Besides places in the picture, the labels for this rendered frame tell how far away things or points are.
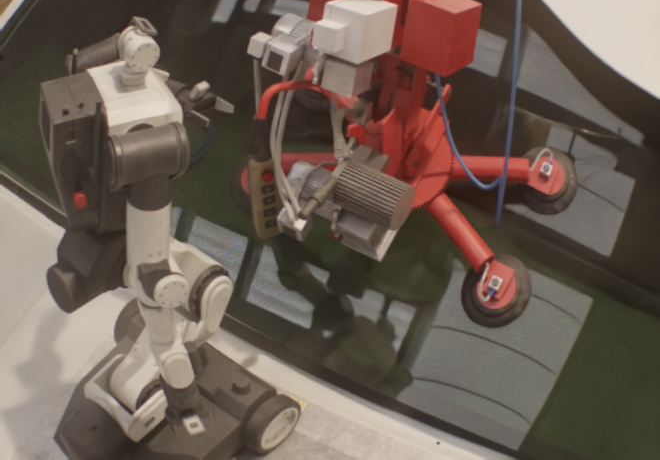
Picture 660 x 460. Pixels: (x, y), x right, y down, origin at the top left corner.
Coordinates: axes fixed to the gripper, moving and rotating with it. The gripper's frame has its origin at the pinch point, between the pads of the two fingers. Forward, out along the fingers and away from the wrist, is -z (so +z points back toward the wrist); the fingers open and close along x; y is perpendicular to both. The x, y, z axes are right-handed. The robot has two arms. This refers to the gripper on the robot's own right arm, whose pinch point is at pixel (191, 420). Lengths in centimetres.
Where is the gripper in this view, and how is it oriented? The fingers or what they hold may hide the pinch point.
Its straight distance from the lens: 210.1
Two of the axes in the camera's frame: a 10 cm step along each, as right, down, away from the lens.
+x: 8.8, -3.3, 3.4
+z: -0.4, -7.6, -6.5
